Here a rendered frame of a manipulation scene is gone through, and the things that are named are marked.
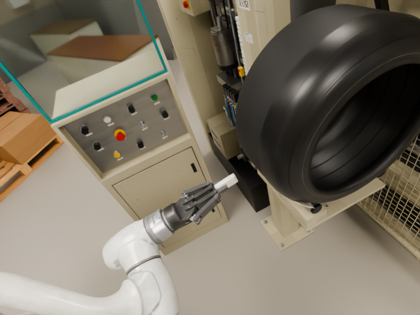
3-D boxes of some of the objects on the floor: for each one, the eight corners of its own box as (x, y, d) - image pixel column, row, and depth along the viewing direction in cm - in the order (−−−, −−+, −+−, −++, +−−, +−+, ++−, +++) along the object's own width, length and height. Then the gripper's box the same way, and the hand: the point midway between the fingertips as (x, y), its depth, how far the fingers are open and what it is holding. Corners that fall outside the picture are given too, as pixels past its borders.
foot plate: (260, 221, 191) (259, 220, 190) (290, 205, 194) (290, 203, 193) (280, 251, 172) (280, 250, 170) (314, 232, 175) (314, 230, 173)
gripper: (168, 232, 68) (242, 184, 69) (157, 199, 78) (222, 157, 78) (180, 242, 73) (250, 198, 74) (169, 210, 83) (230, 170, 83)
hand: (225, 183), depth 76 cm, fingers closed
